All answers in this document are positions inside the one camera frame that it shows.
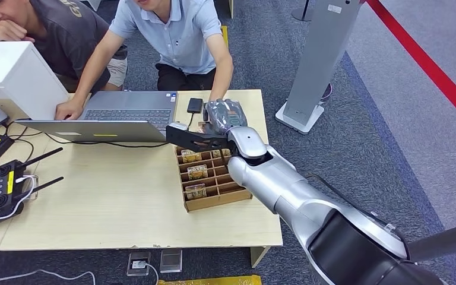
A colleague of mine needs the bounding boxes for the wooden table leg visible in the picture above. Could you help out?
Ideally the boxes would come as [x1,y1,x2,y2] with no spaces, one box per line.
[249,246,271,269]

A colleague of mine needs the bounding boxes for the grey kiosk stand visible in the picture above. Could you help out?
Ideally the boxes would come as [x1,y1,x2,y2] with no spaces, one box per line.
[274,0,365,136]

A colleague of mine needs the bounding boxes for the black remote controller with antennas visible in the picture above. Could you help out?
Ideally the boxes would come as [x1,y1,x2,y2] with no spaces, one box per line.
[0,147,64,232]

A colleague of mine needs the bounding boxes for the person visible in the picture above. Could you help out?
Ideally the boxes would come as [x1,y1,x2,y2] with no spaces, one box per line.
[55,0,235,121]
[0,0,128,94]

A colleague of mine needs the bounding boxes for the grey open laptop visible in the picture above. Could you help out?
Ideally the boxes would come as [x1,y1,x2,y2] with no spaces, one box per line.
[15,91,179,144]

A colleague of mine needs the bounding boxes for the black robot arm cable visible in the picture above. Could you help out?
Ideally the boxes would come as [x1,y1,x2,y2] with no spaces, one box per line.
[306,173,411,261]

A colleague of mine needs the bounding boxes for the yellow patterned sheet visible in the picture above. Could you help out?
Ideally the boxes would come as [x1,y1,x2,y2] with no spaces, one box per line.
[156,274,262,285]

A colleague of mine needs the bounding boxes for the chrome stanchion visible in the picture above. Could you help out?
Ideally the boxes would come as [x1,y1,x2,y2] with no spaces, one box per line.
[407,218,456,264]

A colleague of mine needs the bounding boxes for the red barrier belt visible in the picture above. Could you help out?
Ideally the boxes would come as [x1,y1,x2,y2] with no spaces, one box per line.
[365,0,456,137]

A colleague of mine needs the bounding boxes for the white box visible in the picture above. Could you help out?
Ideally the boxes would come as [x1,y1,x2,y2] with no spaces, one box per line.
[0,41,71,122]

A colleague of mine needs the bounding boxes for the thin black cable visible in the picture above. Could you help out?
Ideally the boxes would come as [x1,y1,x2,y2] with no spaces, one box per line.
[1,118,45,163]

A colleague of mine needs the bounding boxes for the long white floor cable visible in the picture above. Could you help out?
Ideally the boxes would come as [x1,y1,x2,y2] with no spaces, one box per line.
[0,269,97,285]

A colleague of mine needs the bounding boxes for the clear plastic case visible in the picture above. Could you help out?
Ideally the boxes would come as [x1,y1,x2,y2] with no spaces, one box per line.
[23,175,40,201]

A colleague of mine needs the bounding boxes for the wooden slotted card box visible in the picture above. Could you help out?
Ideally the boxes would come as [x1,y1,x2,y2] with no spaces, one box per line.
[175,144,253,213]

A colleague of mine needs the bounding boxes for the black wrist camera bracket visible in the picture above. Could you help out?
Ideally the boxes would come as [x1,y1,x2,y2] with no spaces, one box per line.
[166,122,238,154]

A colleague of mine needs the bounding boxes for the black smartphone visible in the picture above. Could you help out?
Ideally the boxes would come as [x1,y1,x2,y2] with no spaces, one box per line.
[186,97,204,115]

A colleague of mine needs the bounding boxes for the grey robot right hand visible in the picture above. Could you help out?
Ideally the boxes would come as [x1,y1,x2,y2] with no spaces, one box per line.
[205,98,249,135]

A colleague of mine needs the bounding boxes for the person's right hand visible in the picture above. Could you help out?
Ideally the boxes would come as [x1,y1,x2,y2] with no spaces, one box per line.
[0,20,36,44]
[55,99,84,121]

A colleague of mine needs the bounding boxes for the black laptop cable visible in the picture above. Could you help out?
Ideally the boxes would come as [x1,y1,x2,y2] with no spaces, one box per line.
[45,113,196,150]

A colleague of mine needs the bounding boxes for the floor power socket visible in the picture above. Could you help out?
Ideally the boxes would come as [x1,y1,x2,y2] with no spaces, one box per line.
[126,251,151,277]

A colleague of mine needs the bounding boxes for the metal floor plate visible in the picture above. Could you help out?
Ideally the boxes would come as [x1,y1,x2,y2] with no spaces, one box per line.
[159,249,183,274]

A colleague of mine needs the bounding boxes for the dark stanchion base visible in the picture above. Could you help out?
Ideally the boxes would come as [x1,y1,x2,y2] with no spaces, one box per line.
[290,0,316,23]

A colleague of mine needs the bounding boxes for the short white socket cable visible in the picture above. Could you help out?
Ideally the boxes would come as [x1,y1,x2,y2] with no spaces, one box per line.
[141,262,160,285]

